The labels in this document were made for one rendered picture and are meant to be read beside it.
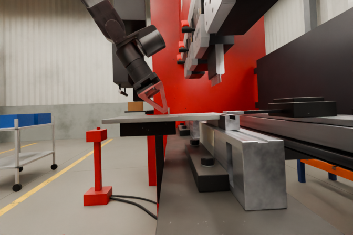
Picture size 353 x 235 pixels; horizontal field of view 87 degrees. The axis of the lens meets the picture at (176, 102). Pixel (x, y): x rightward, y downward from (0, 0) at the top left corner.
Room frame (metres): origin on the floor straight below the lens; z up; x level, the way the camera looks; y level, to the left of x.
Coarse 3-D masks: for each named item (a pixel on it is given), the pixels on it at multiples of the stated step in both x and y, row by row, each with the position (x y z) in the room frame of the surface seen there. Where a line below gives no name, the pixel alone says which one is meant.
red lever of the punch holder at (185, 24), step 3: (183, 21) 0.60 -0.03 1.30; (186, 21) 0.60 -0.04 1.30; (183, 24) 0.58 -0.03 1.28; (186, 24) 0.58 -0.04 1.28; (183, 27) 0.55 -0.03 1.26; (186, 27) 0.55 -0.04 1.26; (189, 27) 0.55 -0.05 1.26; (183, 30) 0.55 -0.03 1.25; (186, 30) 0.55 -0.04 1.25; (189, 30) 0.55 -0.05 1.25; (192, 30) 0.56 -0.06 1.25
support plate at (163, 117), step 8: (104, 120) 0.41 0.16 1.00; (112, 120) 0.41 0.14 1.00; (120, 120) 0.41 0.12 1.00; (128, 120) 0.41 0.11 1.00; (136, 120) 0.41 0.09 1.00; (144, 120) 0.41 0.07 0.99; (152, 120) 0.41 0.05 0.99; (160, 120) 0.41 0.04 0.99; (168, 120) 0.41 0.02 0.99; (176, 120) 0.42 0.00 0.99; (184, 120) 0.42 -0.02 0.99; (192, 120) 0.42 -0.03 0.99
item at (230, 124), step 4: (220, 116) 0.42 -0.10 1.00; (224, 116) 0.39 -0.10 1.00; (228, 116) 0.38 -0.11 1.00; (232, 116) 0.40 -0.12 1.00; (236, 116) 0.38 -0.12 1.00; (220, 120) 0.42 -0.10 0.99; (224, 120) 0.39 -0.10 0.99; (228, 120) 0.38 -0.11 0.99; (232, 120) 0.38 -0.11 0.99; (236, 120) 0.38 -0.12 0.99; (220, 124) 0.42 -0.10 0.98; (224, 124) 0.39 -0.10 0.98; (228, 124) 0.38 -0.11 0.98; (232, 124) 0.38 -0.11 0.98; (236, 124) 0.38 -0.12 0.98; (224, 128) 0.39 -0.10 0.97; (228, 128) 0.38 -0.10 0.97; (232, 128) 0.38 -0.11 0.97; (236, 128) 0.38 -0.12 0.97
